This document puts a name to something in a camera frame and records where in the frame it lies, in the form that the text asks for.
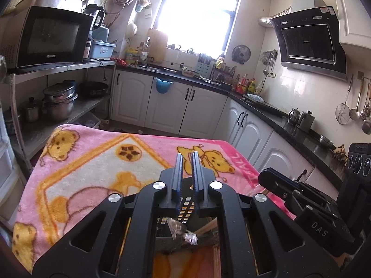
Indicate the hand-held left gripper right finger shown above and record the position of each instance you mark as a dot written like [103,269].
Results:
[197,179]

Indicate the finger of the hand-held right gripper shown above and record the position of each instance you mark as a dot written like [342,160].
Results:
[289,179]
[278,191]

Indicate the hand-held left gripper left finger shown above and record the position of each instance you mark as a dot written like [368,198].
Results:
[176,179]

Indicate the clear plastic wrapper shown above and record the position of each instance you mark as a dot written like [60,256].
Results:
[207,226]

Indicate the black kitchen countertop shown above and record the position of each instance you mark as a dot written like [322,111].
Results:
[304,139]

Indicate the steel bowl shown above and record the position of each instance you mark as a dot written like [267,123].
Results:
[327,142]

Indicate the steel kettle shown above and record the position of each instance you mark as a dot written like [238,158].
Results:
[295,116]
[306,121]

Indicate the white kitchen cabinets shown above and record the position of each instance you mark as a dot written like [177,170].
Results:
[203,107]

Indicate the black counter tray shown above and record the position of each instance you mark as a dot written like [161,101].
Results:
[266,107]

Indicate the hanging steel spoons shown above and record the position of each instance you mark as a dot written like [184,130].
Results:
[366,121]

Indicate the pink printed blanket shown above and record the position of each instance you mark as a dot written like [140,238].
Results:
[87,162]

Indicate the hanging steel ladle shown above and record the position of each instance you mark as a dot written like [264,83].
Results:
[355,113]

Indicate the blue plastic bag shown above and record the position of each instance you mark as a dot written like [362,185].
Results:
[163,85]

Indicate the yellow oil bottle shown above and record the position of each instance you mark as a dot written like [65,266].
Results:
[252,87]

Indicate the red sauce bottle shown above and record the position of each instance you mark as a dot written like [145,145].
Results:
[243,84]

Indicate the clear plastic storage box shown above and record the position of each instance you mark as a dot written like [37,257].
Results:
[88,120]

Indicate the black spice rack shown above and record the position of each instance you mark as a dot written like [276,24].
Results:
[223,73]

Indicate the light blue knife block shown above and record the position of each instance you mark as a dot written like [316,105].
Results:
[205,65]

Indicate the black wok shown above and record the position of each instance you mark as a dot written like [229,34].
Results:
[94,89]

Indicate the yellow green detergent pack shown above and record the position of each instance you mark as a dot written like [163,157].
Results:
[132,56]

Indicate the black range hood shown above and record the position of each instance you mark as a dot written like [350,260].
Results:
[307,46]

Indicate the large steel pot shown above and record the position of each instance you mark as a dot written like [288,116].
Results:
[61,110]

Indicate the wooden cutting board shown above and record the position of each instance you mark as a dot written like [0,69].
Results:
[158,45]

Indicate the lidded steel pot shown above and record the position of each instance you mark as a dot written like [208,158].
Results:
[59,91]

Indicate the blue plastic box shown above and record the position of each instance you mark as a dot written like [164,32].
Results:
[101,50]

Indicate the white round hanging utensil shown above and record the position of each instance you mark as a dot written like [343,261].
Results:
[132,29]

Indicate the small steel pot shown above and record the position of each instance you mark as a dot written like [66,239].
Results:
[32,111]

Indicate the metal shelf rack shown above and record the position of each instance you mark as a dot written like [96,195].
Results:
[58,66]

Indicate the kitchen window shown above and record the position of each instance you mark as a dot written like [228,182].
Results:
[197,14]

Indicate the white plastic drawer unit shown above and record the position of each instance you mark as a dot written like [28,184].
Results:
[10,165]

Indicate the black blender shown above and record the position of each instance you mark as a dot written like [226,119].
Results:
[95,20]

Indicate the black microwave oven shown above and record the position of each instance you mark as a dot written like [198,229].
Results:
[52,37]

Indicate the aluminium exhaust duct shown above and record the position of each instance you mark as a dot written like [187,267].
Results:
[274,18]

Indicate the white wall cabinet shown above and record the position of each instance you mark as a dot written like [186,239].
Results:
[353,17]

